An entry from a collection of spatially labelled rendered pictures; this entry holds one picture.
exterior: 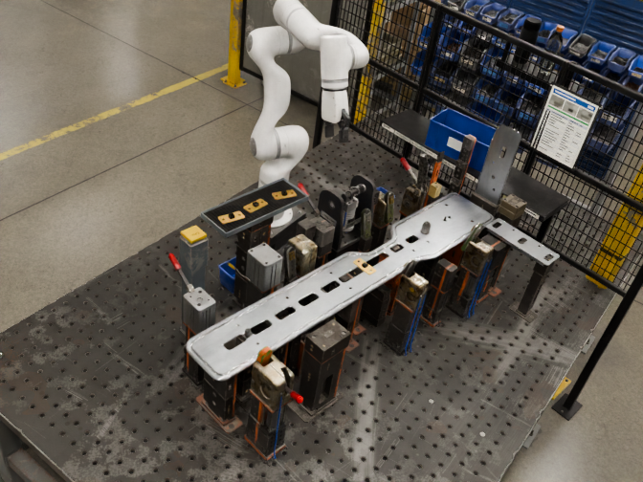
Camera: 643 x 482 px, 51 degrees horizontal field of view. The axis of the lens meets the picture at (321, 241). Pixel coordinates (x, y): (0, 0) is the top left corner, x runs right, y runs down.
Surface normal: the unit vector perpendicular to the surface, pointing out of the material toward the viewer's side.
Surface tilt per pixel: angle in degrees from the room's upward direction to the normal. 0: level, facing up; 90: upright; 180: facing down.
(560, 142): 90
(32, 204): 0
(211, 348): 0
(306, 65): 94
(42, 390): 0
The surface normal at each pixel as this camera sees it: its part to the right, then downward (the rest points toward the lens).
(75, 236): 0.12, -0.77
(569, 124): -0.71, 0.37
